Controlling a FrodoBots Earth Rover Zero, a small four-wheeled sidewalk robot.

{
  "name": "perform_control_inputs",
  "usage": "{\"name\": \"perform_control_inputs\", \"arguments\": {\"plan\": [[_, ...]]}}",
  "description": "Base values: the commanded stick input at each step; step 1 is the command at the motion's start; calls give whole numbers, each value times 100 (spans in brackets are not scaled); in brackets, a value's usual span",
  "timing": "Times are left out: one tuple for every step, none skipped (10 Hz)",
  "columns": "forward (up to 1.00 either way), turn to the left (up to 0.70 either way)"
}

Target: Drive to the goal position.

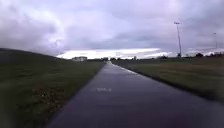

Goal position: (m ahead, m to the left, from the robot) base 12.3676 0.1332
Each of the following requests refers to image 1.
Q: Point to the pale building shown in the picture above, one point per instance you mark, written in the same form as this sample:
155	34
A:
79	59

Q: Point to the dark grey paved path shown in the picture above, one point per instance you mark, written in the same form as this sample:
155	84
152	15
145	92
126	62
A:
120	103

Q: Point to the grass field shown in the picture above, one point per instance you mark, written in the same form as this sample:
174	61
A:
36	86
186	71

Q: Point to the distant row of trees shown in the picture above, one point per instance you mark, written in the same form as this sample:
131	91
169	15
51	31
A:
200	55

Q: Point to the tall lamp post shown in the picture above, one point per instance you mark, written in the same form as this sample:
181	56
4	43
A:
179	40
215	40

